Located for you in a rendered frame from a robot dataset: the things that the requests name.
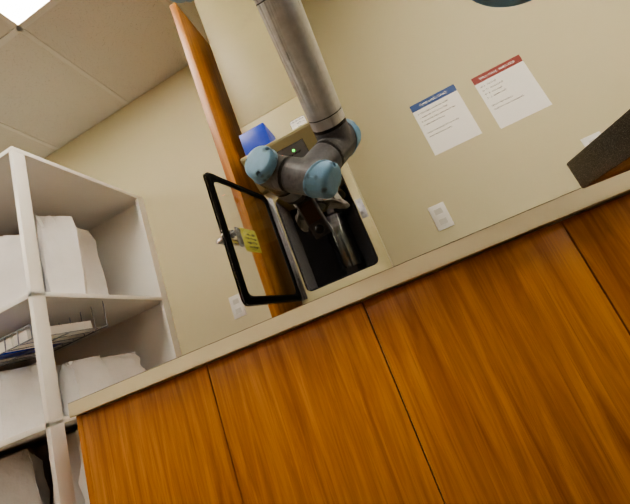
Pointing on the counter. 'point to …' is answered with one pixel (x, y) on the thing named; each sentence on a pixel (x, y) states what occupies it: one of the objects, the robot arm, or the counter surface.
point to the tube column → (245, 58)
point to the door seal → (234, 249)
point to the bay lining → (315, 257)
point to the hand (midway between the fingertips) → (328, 220)
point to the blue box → (259, 136)
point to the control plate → (295, 149)
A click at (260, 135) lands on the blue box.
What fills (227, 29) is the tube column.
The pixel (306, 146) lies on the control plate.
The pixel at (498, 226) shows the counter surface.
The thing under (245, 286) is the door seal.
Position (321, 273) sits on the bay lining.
